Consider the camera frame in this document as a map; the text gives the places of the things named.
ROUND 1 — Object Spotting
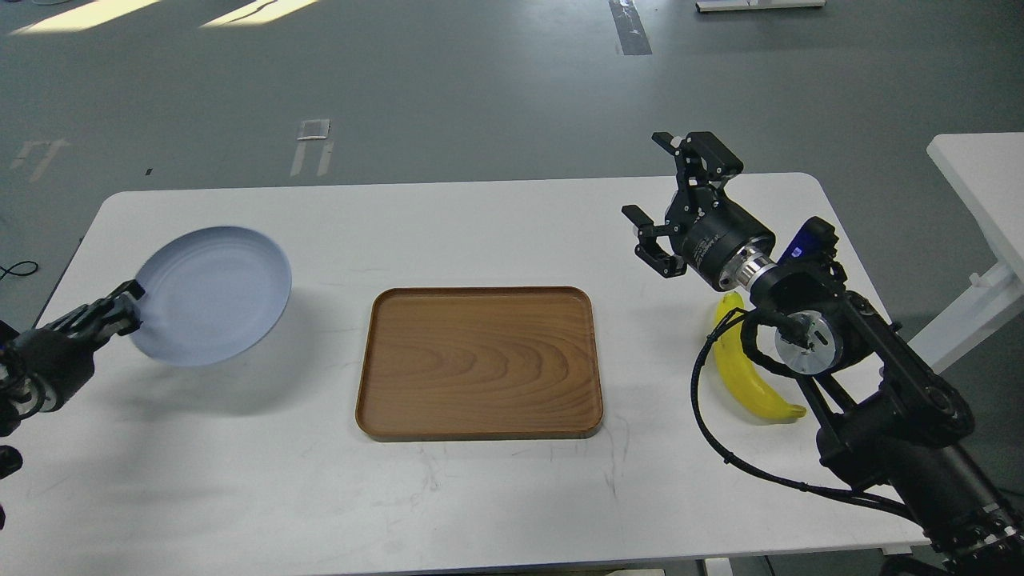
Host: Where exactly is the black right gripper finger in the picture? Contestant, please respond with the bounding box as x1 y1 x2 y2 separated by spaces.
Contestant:
651 131 745 190
622 205 687 278

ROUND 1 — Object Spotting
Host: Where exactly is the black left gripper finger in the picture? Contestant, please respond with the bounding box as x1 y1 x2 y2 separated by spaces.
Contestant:
96 313 143 340
98 280 146 323

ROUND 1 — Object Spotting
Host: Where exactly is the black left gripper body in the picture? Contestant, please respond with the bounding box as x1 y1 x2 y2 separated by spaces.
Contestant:
6 318 103 414

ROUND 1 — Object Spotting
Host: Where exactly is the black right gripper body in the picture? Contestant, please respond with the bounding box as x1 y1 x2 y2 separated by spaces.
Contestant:
666 186 776 292

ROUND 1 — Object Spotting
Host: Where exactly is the light blue plate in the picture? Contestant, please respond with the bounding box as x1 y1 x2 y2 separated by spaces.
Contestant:
130 227 292 367

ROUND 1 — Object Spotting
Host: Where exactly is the yellow banana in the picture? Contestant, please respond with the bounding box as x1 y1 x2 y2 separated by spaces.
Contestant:
712 325 807 424

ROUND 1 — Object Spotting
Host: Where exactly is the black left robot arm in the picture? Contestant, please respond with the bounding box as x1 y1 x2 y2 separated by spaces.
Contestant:
1 278 146 438

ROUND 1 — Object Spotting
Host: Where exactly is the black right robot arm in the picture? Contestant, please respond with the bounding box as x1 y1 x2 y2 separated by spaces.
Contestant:
622 131 1023 575

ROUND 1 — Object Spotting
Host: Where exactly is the brown wooden tray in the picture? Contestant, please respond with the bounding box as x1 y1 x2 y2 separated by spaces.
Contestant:
355 286 604 442

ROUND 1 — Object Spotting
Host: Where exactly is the white side table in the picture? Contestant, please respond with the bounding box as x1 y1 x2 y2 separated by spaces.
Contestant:
907 132 1024 374

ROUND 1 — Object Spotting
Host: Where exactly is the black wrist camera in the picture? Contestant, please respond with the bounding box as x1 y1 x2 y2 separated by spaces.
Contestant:
778 216 838 265

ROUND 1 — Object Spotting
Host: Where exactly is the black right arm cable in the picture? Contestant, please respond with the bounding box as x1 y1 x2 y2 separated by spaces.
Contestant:
691 307 914 515

